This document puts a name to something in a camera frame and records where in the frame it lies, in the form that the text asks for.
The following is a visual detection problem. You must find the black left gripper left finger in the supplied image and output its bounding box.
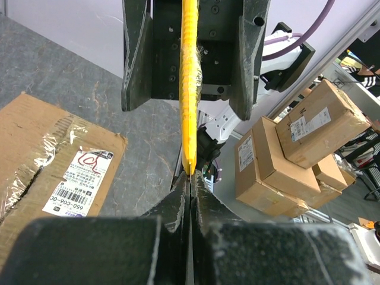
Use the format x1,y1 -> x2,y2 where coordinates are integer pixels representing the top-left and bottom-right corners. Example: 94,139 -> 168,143
1,173 -> 190,284

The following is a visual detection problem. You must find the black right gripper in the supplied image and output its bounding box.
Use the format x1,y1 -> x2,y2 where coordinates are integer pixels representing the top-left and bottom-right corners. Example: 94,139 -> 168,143
121,1 -> 270,121

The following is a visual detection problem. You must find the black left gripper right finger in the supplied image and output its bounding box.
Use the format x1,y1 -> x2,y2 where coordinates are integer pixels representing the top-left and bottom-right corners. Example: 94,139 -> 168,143
190,172 -> 372,284

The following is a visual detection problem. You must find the yellow utility knife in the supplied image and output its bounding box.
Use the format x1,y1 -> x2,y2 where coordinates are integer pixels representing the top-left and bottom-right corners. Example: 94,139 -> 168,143
179,0 -> 202,176

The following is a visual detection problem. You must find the brown cardboard express box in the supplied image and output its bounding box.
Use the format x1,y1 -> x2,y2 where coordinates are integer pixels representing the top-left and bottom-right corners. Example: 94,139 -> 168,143
1,93 -> 128,262

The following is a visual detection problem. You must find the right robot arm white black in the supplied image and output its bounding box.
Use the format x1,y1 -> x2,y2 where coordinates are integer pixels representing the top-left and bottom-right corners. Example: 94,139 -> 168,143
121,1 -> 315,176

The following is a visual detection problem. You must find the stacked cardboard boxes background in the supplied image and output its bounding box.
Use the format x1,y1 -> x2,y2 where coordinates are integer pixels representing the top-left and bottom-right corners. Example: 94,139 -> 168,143
235,80 -> 370,218

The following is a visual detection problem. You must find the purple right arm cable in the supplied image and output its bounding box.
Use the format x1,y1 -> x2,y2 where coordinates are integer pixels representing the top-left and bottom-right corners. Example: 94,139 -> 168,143
262,0 -> 336,56

